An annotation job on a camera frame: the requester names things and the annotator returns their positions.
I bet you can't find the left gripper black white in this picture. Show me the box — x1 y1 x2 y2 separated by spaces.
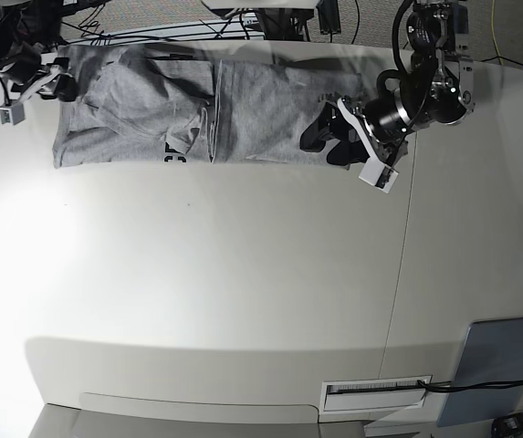
299 94 410 168

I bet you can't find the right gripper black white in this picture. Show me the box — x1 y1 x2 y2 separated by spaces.
12 57 78 103

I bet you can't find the grey T-shirt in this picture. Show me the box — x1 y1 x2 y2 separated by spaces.
53 45 365 168

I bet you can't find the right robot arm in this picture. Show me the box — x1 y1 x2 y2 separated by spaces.
0 1 78 108

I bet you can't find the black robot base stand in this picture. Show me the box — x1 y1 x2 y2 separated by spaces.
253 8 318 42

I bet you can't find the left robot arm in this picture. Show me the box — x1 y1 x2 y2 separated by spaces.
292 1 474 174

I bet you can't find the blue-grey tablet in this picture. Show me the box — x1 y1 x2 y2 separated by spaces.
436 318 523 428

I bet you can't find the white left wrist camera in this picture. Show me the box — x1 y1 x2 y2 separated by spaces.
359 158 399 193

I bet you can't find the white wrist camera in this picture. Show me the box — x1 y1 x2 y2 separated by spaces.
359 158 399 193
0 103 26 125

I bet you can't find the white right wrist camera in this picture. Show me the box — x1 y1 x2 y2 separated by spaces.
0 103 26 125

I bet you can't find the yellow cable on floor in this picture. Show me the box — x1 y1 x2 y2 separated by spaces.
491 0 504 65

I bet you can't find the black cable over tablet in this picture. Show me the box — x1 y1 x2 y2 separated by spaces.
417 376 523 393

